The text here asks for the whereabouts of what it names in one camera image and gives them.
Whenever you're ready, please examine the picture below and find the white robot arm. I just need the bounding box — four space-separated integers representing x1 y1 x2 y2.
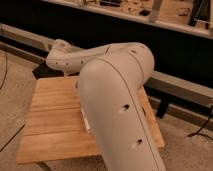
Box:
46 39 166 171

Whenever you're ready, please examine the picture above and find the clear plastic bottle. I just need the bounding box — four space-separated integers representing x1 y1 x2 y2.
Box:
81 108 91 132

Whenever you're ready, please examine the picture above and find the wooden table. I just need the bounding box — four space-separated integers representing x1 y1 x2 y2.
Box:
15 75 166 165

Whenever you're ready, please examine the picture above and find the grey metal rail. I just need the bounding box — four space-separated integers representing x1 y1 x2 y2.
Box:
0 23 213 108

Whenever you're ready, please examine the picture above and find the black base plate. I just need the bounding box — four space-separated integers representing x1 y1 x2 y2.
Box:
32 63 64 79

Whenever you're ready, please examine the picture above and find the black cable right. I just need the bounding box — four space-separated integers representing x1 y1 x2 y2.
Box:
187 105 213 138

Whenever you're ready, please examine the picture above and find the black cable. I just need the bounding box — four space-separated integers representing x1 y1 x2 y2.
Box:
0 49 26 153
187 105 213 138

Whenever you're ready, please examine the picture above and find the black cable left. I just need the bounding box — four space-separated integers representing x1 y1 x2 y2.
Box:
0 49 26 153

